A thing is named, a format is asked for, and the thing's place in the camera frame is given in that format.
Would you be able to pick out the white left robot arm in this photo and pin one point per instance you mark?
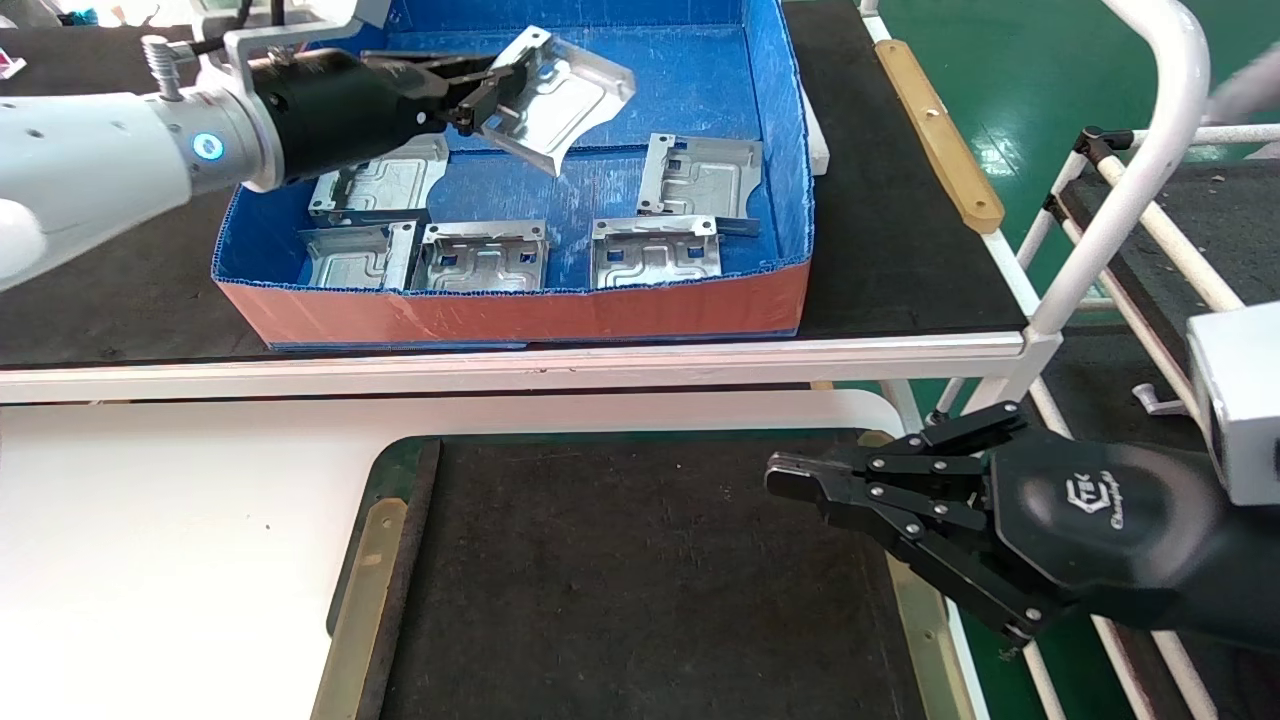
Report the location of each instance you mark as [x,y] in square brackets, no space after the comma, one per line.
[90,160]

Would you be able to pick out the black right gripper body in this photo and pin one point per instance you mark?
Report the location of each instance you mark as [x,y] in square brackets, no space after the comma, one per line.
[1120,520]

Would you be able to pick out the white rectangular block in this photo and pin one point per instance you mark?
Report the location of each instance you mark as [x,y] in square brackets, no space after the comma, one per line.
[817,135]

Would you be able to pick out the short wooden edge strip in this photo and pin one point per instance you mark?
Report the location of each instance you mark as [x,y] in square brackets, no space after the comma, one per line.
[940,140]

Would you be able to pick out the black workbench mat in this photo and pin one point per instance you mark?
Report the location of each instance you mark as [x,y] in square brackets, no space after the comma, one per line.
[900,250]

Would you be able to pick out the white tubular cart frame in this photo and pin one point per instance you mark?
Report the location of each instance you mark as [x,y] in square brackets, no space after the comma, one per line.
[1150,170]

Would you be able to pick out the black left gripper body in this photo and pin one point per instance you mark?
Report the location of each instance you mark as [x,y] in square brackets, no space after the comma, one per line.
[340,110]

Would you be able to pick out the black table mat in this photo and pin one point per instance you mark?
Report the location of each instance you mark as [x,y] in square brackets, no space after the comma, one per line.
[650,580]

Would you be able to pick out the black cart mat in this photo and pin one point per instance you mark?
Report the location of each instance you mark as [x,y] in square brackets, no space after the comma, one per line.
[1230,220]

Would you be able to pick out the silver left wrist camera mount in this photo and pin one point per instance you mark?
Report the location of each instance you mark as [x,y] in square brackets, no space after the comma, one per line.
[250,45]

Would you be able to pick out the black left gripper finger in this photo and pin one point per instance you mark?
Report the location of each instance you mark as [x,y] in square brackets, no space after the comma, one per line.
[470,72]
[470,110]

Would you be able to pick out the brass mat edge strip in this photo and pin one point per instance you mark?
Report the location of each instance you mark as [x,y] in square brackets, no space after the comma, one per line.
[365,600]
[925,650]

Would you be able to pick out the grey right wrist camera housing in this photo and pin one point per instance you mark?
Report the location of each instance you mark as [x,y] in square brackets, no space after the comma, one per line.
[1240,400]

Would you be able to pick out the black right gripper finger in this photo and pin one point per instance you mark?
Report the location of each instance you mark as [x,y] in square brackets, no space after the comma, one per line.
[900,478]
[950,570]

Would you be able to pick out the blue corrugated box orange outside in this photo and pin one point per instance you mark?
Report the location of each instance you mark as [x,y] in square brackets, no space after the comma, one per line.
[500,315]

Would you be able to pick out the stamped silver metal bracket plate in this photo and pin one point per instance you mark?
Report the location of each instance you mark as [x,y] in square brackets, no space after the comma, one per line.
[655,255]
[700,180]
[385,190]
[350,260]
[560,100]
[480,260]

